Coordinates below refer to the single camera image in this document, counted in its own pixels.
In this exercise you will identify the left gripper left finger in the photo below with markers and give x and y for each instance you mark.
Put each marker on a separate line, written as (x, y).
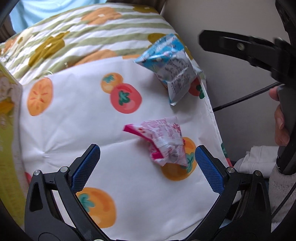
(53, 210)

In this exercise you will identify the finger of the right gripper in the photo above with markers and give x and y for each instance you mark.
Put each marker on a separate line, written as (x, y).
(256, 51)

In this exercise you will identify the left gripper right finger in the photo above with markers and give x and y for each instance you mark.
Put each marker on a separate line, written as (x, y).
(242, 209)

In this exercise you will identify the yellow-green cardboard box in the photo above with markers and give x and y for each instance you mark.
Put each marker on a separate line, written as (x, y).
(14, 186)

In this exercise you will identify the light blue snack bag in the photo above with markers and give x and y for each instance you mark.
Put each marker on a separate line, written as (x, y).
(167, 59)

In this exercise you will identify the small pink white packet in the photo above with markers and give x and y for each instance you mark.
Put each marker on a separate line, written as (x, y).
(165, 139)

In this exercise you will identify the person's right hand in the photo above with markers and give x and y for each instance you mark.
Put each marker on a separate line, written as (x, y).
(282, 136)

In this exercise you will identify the white fleece sleeve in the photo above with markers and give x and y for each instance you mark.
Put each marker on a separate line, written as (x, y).
(263, 159)

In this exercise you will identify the white fruit-print sheet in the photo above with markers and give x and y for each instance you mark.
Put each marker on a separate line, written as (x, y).
(91, 104)

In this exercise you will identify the striped floral quilt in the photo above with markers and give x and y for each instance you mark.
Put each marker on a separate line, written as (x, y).
(82, 35)

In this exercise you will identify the light blue hanging cloth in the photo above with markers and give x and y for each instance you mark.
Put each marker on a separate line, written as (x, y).
(28, 12)

